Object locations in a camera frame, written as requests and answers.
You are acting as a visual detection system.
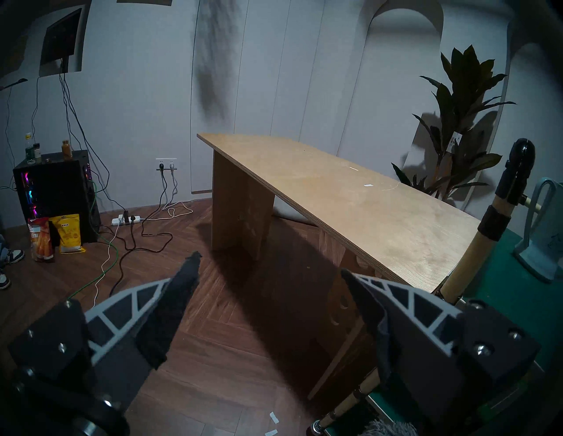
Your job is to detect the light wooden table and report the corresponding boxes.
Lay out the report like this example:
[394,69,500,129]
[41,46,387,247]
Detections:
[197,133,482,400]

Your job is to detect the green floor cable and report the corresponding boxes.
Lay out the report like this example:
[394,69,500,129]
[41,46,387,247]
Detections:
[66,180,120,299]

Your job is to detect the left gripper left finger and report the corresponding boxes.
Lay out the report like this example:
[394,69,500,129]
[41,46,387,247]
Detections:
[84,251,203,371]

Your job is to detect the grey fluffy duster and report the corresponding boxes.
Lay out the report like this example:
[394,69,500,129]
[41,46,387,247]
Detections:
[361,420,418,436]

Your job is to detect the green shelf cart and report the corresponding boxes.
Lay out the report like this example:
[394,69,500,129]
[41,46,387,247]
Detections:
[308,138,563,436]

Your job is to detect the dark green potted plant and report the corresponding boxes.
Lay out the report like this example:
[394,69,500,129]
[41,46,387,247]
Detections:
[391,44,516,207]

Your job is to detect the light blue watering can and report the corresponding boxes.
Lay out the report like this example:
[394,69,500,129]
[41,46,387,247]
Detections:
[514,177,563,282]

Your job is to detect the black hanging cables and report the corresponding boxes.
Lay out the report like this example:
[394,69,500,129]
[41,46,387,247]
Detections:
[59,57,128,211]

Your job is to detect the white plug cable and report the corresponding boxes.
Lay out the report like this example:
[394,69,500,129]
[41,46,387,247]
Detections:
[145,169,194,220]

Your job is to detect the black wall monitor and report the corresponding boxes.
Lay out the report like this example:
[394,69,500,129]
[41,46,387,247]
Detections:
[40,8,83,66]

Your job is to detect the yellow snack bag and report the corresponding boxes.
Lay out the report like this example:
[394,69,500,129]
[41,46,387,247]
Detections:
[48,214,86,254]

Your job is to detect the orange red snack bag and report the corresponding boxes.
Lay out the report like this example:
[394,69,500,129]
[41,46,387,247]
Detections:
[27,218,55,263]

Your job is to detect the black computer tower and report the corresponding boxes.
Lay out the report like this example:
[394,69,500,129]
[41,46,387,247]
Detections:
[12,149,101,244]

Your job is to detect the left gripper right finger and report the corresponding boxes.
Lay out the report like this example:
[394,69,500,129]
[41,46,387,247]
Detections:
[341,269,462,423]

